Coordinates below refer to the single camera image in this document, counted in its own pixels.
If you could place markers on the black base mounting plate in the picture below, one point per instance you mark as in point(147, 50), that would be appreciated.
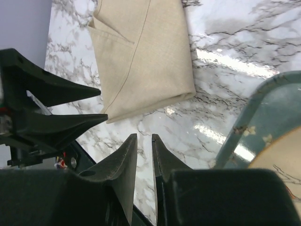
point(80, 157)

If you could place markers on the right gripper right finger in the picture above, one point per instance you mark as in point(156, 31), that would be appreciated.
point(164, 163)

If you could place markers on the beige floral plate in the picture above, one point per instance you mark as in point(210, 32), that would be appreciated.
point(283, 156)

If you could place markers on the beige cloth napkin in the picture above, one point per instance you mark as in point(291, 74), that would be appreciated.
point(142, 52)

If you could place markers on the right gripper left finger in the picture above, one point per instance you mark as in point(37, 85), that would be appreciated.
point(116, 173)

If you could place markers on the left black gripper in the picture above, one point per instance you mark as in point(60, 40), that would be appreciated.
point(26, 93)

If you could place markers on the teal floral serving tray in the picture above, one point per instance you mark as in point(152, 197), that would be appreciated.
point(273, 109)

